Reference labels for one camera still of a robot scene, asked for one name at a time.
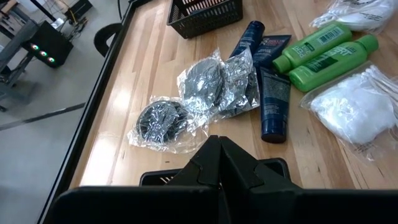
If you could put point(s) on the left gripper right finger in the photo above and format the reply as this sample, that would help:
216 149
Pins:
239 172

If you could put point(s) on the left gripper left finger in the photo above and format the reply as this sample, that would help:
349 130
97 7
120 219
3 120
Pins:
205 171

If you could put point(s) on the dark blue toiletry tube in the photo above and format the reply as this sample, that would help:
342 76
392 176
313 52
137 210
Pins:
270 49
273 109
250 34

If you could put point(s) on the green toiletry bottle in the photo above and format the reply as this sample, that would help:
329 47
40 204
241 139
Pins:
311 46
334 62

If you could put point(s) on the white cotton swabs bag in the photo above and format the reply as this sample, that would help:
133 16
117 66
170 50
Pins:
357 15
351 109

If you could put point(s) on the black computer tower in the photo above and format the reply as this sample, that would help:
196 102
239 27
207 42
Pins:
56 40

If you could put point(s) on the grey metal desk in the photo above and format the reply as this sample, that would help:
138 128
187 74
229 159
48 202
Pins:
18 40

